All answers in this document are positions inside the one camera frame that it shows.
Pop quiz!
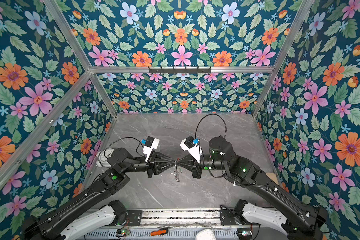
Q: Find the metal keyring disc red grip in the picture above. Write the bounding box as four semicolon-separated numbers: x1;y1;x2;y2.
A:
174;164;181;183

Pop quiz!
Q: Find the small circuit board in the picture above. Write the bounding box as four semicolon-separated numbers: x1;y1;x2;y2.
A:
237;229;253;240
116;229;131;237

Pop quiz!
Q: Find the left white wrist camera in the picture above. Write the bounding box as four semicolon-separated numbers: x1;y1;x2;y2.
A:
141;136;160;163

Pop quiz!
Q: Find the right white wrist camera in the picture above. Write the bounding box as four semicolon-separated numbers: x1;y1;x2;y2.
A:
180;136;203;163

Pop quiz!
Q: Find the right small circuit board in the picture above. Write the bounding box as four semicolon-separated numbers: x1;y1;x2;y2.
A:
237;229;253;240

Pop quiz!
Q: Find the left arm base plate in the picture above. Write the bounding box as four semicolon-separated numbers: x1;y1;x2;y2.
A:
115;210;143;227

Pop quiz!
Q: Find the orange handled screwdriver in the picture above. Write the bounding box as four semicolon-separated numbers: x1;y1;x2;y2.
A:
150;228;169;237

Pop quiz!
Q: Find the white device front edge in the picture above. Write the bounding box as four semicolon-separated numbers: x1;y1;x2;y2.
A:
195;229;217;240

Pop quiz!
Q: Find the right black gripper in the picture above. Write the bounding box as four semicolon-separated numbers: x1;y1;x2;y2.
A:
175;153;229;180

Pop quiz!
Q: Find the aluminium front rail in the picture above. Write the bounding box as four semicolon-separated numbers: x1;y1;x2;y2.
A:
77;208;304;229

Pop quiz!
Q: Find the left small circuit board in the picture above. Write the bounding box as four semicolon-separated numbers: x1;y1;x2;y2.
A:
116;229;131;237

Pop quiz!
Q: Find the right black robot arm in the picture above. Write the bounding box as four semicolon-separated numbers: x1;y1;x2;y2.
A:
178;136;328;240

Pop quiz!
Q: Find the white alarm clock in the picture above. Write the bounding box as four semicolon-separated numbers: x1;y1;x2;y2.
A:
96;148;114;168

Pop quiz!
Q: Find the black wall hook rack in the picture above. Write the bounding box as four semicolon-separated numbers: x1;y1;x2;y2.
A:
148;67;212;74

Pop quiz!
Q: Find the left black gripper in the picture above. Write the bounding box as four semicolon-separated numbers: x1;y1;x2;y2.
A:
121;149;176;180

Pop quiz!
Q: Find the beige sponge block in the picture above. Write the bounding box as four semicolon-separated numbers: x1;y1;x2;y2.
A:
266;172;280;185

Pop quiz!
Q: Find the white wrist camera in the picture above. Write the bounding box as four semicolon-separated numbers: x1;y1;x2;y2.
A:
141;136;160;163
180;136;203;163

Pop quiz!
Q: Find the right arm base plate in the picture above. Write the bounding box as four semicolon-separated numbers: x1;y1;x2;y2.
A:
220;205;245;226

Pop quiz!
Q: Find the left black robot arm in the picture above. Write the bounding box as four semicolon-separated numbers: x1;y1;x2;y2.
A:
20;148;176;240

